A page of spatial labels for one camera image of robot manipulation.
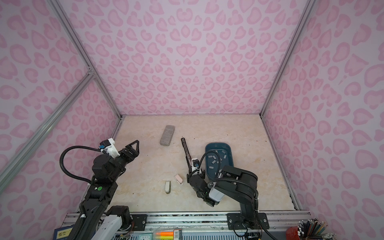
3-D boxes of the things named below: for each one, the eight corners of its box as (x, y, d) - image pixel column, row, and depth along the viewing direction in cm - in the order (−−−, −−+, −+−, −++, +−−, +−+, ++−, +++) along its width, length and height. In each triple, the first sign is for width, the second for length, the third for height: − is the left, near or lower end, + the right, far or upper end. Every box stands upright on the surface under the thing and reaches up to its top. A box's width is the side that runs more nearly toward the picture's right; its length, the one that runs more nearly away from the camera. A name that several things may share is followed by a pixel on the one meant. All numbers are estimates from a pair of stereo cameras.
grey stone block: (159, 145, 104) (159, 142, 102) (166, 127, 115) (165, 124, 112) (169, 146, 104) (168, 143, 101) (174, 128, 114) (174, 125, 112)
